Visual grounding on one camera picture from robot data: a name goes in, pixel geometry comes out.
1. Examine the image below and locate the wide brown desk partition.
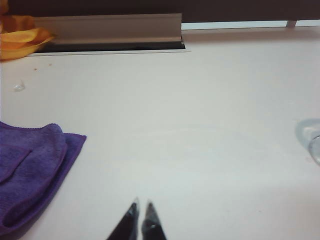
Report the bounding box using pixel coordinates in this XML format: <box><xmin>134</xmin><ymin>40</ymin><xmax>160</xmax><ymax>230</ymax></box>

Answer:
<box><xmin>0</xmin><ymin>0</ymin><xmax>320</xmax><ymax>24</ymax></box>

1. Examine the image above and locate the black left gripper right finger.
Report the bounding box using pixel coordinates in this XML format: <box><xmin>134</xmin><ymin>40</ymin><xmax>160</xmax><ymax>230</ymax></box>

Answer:
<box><xmin>141</xmin><ymin>199</ymin><xmax>168</xmax><ymax>240</ymax></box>

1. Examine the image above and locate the small clear plastic scrap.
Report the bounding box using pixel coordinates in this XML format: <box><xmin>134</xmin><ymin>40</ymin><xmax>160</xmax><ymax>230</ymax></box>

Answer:
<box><xmin>13</xmin><ymin>79</ymin><xmax>26</xmax><ymax>93</ymax></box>

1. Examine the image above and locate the clear wine glass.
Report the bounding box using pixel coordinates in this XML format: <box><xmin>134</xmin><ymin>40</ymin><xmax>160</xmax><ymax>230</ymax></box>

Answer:
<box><xmin>294</xmin><ymin>117</ymin><xmax>320</xmax><ymax>166</ymax></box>

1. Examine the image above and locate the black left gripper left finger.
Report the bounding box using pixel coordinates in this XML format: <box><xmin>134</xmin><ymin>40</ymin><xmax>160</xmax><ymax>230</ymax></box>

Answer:
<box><xmin>106</xmin><ymin>196</ymin><xmax>140</xmax><ymax>240</ymax></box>

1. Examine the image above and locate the yellow bowl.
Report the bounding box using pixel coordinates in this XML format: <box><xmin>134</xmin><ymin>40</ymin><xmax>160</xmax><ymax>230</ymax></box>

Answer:
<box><xmin>0</xmin><ymin>27</ymin><xmax>55</xmax><ymax>62</ymax></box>

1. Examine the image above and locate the purple microfibre cloth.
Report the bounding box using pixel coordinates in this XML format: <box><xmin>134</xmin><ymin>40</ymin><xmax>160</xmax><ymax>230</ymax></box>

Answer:
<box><xmin>0</xmin><ymin>120</ymin><xmax>88</xmax><ymax>236</ymax></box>

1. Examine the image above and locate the grey cable tray lid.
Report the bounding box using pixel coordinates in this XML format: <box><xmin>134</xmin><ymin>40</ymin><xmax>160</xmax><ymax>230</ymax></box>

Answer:
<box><xmin>33</xmin><ymin>13</ymin><xmax>183</xmax><ymax>45</ymax></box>

